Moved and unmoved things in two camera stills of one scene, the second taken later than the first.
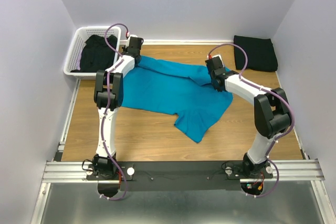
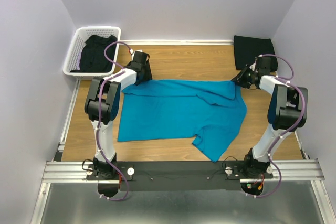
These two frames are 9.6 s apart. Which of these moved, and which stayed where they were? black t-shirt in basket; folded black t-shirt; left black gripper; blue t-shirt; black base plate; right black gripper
Moved: right black gripper; blue t-shirt; left black gripper
Stayed: black base plate; black t-shirt in basket; folded black t-shirt
